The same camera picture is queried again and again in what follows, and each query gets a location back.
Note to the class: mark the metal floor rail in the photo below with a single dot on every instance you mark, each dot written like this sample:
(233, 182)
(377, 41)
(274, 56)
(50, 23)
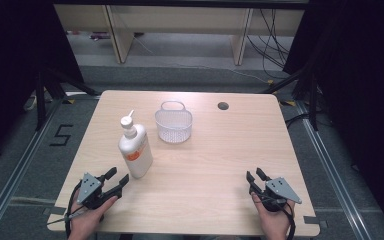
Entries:
(16, 173)
(333, 173)

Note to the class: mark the grey tape strip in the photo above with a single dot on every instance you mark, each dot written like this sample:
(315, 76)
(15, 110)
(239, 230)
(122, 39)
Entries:
(55, 210)
(313, 220)

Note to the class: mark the dark curtain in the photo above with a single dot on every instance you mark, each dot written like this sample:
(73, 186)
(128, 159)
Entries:
(16, 66)
(363, 83)

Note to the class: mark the person's right hand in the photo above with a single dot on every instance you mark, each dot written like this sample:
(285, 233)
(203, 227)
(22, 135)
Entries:
(273, 221)

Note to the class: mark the black metal stand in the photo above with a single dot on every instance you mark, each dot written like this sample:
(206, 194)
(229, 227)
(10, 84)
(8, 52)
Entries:
(41, 100)
(311, 100)

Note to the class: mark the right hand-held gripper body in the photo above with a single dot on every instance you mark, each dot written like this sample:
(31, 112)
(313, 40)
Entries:
(280, 191)

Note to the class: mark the white pump bottle orange label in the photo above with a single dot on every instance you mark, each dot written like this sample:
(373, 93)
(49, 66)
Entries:
(136, 150)

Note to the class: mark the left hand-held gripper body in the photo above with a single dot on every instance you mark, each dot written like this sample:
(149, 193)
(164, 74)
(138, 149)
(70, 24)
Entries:
(90, 188)

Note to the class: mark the person's left hand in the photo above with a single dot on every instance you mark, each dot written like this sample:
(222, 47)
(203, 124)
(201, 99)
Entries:
(91, 218)

